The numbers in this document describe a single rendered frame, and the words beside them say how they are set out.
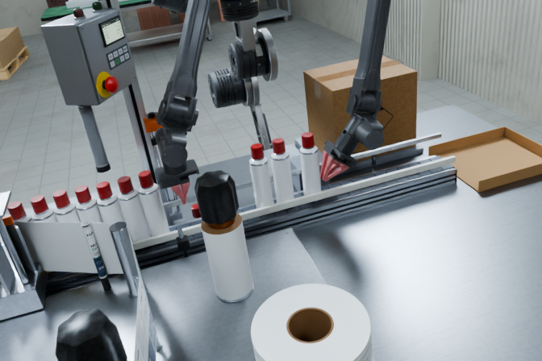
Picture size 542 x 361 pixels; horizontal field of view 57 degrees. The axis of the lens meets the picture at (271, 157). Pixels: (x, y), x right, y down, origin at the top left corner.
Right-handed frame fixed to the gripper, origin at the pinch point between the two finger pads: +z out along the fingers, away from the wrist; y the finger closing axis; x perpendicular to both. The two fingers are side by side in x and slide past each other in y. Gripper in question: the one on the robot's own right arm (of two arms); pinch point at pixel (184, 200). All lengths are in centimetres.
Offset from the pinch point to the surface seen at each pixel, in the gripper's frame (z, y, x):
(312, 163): 1.3, 36.1, 2.7
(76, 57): -39.0, -14.9, 6.4
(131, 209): 0.3, -13.0, 3.5
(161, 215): 5.0, -6.3, 4.3
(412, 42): 69, 245, 288
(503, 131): 18, 112, 17
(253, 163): -2.6, 20.3, 4.7
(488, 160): 19, 97, 6
